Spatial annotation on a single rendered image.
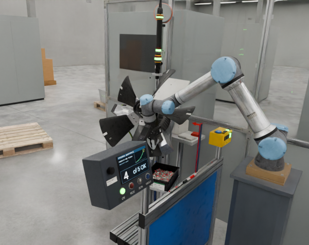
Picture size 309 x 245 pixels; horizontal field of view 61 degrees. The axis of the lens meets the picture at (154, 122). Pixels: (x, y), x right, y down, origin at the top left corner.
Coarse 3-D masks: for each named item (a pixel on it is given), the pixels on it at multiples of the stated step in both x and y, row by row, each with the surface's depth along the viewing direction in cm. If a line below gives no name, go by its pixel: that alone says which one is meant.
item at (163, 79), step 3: (171, 69) 187; (165, 72) 193; (168, 72) 187; (171, 72) 182; (162, 75) 196; (165, 75) 188; (168, 75) 183; (162, 78) 191; (165, 78) 184; (159, 81) 196; (162, 81) 185; (159, 84) 186; (162, 84) 181; (159, 87) 181; (156, 90) 182
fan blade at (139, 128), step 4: (140, 128) 175; (136, 132) 173; (140, 132) 173; (136, 136) 172; (132, 140) 170; (136, 140) 170; (148, 144) 170; (148, 148) 169; (156, 148) 170; (156, 152) 168; (160, 152) 169; (152, 156) 166; (156, 156) 167
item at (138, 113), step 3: (138, 102) 182; (135, 105) 182; (138, 105) 181; (135, 108) 182; (138, 108) 180; (135, 111) 179; (138, 111) 179; (141, 111) 178; (138, 114) 177; (156, 114) 184; (141, 117) 181
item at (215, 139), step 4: (220, 128) 189; (224, 128) 189; (212, 132) 180; (228, 132) 182; (212, 136) 180; (216, 136) 178; (220, 136) 176; (224, 136) 178; (212, 140) 181; (216, 140) 179; (220, 140) 177; (228, 140) 186; (212, 144) 182; (216, 144) 180; (220, 144) 178; (224, 144) 181
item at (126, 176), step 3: (129, 168) 102; (123, 171) 100; (126, 171) 101; (129, 171) 102; (120, 174) 98; (123, 174) 100; (126, 174) 101; (129, 174) 102; (123, 177) 100; (126, 177) 101; (129, 177) 102; (123, 180) 99; (126, 180) 101; (123, 183) 99
